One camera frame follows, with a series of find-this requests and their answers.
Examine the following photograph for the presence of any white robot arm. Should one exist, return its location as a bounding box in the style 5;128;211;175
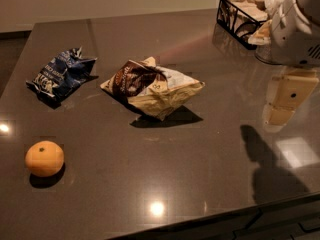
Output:
256;0;320;128

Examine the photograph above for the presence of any blue chip bag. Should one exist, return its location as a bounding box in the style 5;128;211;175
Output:
26;48;96;102

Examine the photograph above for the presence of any brown chip bag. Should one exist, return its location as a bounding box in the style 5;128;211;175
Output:
100;57;205;121

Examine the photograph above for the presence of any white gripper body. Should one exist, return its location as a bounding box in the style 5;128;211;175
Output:
256;0;320;68

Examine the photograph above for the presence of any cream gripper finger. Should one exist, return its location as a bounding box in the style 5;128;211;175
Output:
272;75;319;110
264;104;294;126

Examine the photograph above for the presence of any black wire basket with packets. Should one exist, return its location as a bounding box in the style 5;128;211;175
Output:
216;0;268;50

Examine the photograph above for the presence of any orange mandarin fruit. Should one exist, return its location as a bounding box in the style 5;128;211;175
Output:
25;141;64;177

